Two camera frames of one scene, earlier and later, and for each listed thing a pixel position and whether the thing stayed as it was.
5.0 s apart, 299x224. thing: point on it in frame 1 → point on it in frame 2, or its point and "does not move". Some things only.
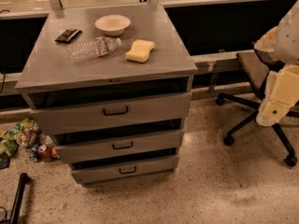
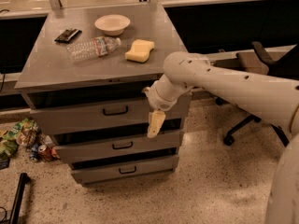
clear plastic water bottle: x=92 y=48 does not move
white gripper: x=288 y=38 → x=156 y=99
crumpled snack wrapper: x=35 y=137 does not move
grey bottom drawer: x=124 y=166 does not move
